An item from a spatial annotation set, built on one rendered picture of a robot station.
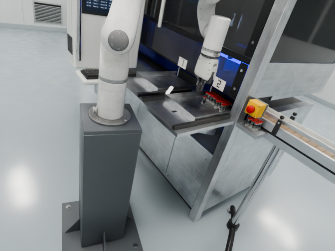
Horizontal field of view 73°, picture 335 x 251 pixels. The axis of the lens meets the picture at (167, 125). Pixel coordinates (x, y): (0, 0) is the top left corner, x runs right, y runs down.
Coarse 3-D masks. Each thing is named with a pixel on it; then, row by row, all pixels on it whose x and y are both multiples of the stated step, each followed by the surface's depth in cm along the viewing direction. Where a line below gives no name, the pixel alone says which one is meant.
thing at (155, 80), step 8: (144, 72) 151; (152, 72) 155; (160, 72) 159; (168, 72) 163; (144, 80) 142; (152, 80) 149; (160, 80) 152; (168, 80) 156; (176, 80) 159; (152, 88) 136; (160, 88) 132; (176, 88) 140; (184, 88) 144; (192, 88) 148
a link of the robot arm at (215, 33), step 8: (216, 16) 89; (224, 16) 93; (208, 24) 94; (216, 24) 90; (224, 24) 90; (208, 32) 94; (216, 32) 92; (224, 32) 92; (208, 40) 94; (216, 40) 93; (208, 48) 95; (216, 48) 95
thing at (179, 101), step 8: (168, 96) 124; (176, 96) 132; (184, 96) 135; (192, 96) 140; (200, 96) 143; (176, 104) 119; (184, 104) 128; (192, 104) 130; (200, 104) 132; (208, 104) 135; (184, 112) 115; (192, 112) 121; (200, 112) 123; (208, 112) 125; (216, 112) 128; (224, 112) 122; (192, 120) 111
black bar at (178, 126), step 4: (220, 116) 120; (224, 116) 121; (228, 116) 123; (200, 120) 111; (204, 120) 112; (208, 120) 113; (212, 120) 116; (216, 120) 118; (220, 120) 120; (176, 124) 103; (180, 124) 104; (184, 124) 105; (188, 124) 106; (192, 124) 107; (196, 124) 109; (200, 124) 111; (172, 128) 102; (176, 128) 102; (180, 128) 104
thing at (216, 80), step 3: (216, 78) 128; (219, 78) 126; (213, 81) 130; (216, 81) 128; (222, 81) 125; (213, 84) 130; (216, 84) 129; (222, 84) 125; (216, 87) 129; (219, 87) 127; (222, 87) 126; (222, 90) 126
